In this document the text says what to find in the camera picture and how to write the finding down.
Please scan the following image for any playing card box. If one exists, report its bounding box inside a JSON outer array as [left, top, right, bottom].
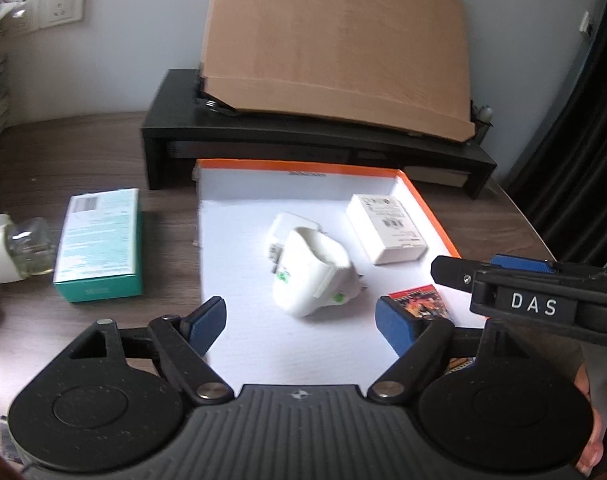
[[387, 283, 477, 376]]

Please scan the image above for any white small product box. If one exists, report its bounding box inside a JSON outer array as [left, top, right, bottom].
[[346, 194, 428, 266]]

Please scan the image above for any teal product box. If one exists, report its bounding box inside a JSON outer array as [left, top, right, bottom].
[[53, 188, 143, 304]]

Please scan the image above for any white mosquito plug with bottle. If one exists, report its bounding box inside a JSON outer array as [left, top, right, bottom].
[[0, 214, 57, 284]]

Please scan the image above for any white cube USB charger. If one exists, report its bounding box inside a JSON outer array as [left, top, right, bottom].
[[266, 212, 322, 274]]

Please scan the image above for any black USB charger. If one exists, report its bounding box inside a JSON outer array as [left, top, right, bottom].
[[0, 415, 22, 464]]

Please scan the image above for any person's right hand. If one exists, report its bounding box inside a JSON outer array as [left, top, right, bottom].
[[575, 364, 604, 476]]

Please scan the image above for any orange white shoebox lid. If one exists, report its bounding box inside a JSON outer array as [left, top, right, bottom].
[[196, 159, 457, 390]]

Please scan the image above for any black monitor riser shelf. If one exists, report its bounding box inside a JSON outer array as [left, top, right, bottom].
[[140, 70, 497, 198]]

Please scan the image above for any wooden book stand board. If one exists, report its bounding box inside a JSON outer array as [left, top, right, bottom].
[[202, 0, 475, 142]]

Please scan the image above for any white wall switch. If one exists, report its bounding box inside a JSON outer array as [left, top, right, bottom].
[[579, 11, 594, 39]]

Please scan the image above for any white wall socket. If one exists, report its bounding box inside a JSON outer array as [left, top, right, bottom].
[[3, 0, 38, 37], [38, 0, 84, 29]]

